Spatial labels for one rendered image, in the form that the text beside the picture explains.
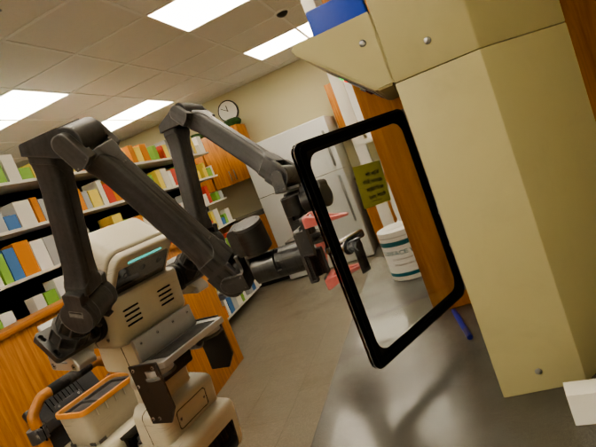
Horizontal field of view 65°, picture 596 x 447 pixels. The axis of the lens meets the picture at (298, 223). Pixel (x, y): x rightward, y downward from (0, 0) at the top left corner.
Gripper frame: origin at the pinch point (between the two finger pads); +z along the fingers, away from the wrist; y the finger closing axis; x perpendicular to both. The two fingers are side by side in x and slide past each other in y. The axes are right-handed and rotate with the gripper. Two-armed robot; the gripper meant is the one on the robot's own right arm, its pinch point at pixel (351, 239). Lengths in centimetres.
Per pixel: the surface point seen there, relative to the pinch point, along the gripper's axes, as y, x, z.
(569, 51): 17.7, -4.0, 40.4
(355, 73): 24.9, -17.0, 11.7
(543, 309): -13.5, -17.1, 25.1
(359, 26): 30.3, -17.0, 14.2
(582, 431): -25.3, -26.7, 23.9
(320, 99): 84, 540, -86
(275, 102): 104, 540, -145
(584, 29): 21, 20, 51
